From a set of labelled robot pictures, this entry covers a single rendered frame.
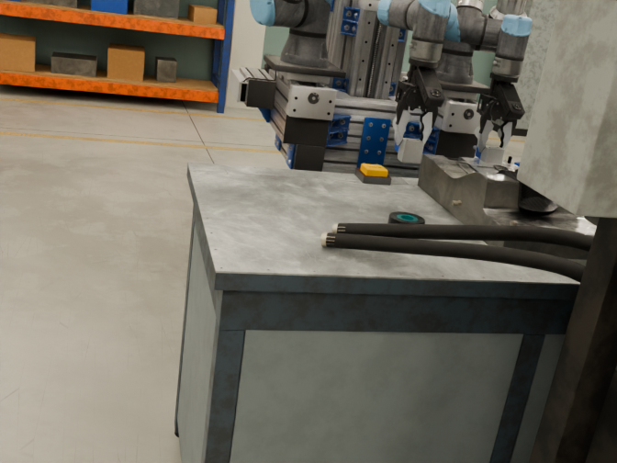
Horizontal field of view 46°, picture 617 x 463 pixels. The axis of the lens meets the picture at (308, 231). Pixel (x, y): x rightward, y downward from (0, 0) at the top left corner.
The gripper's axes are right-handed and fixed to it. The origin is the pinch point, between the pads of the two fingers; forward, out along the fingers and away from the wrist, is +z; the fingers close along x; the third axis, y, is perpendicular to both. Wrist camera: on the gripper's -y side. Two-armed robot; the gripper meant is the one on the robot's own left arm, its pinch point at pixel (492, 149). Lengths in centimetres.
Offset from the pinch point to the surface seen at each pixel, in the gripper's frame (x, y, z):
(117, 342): 96, 54, 92
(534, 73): -297, 486, 30
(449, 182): 19.1, -17.0, 5.3
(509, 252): 29, -67, 3
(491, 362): 22, -59, 32
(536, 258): 26, -71, 3
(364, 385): 49, -59, 37
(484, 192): 19.1, -35.1, 2.0
